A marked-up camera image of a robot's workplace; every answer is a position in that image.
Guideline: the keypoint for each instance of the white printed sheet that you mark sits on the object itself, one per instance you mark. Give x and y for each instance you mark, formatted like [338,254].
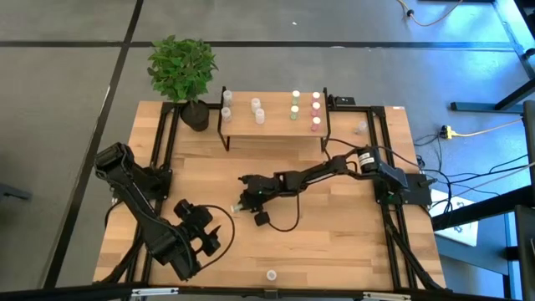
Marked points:
[460,228]

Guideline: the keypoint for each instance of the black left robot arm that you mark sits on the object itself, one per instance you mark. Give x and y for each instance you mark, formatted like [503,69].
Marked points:
[142,209]

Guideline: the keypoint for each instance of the translucent white medicine bottle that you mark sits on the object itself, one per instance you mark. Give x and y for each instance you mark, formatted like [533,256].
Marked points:
[226,113]
[255,104]
[259,115]
[227,97]
[362,126]
[271,274]

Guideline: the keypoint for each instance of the small black box device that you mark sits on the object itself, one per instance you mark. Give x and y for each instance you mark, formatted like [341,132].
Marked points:
[342,100]

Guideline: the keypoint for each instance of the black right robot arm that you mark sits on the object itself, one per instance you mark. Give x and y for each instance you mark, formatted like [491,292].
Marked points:
[334,169]

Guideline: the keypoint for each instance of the green plant in black pot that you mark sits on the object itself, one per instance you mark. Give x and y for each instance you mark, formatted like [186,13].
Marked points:
[181,69]

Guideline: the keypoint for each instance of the pink medicine bottle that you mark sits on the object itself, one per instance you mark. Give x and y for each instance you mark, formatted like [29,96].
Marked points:
[315,123]
[316,96]
[316,108]

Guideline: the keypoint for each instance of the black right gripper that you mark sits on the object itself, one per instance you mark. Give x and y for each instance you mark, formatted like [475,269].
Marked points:
[259,189]

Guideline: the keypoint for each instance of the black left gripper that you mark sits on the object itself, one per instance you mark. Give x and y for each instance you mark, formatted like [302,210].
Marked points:
[194,219]

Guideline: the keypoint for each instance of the medicine bottle with cream cap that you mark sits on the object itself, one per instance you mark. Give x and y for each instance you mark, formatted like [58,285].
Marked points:
[294,112]

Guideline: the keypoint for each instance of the black metal bar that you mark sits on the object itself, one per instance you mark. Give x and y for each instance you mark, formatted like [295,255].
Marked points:
[480,209]

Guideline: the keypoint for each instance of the black metal floor stand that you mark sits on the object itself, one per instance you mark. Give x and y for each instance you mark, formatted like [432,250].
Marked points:
[485,106]

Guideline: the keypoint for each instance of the green medicine bottle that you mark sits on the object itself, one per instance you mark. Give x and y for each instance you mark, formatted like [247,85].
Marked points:
[236,207]
[295,97]

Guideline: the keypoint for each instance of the dark furniture foot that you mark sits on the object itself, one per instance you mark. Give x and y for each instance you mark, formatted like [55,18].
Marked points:
[12,192]

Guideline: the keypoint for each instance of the grey furniture panel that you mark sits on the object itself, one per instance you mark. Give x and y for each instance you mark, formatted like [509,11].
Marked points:
[529,138]

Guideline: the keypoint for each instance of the yellow power plug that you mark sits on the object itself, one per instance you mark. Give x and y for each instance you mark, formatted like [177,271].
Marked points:
[448,133]

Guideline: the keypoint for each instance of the wooden shelf with black legs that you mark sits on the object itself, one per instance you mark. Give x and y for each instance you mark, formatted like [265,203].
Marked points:
[271,125]

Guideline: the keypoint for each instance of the black crossbeam with silver brackets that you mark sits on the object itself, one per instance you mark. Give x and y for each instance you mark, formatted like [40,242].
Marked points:
[225,292]

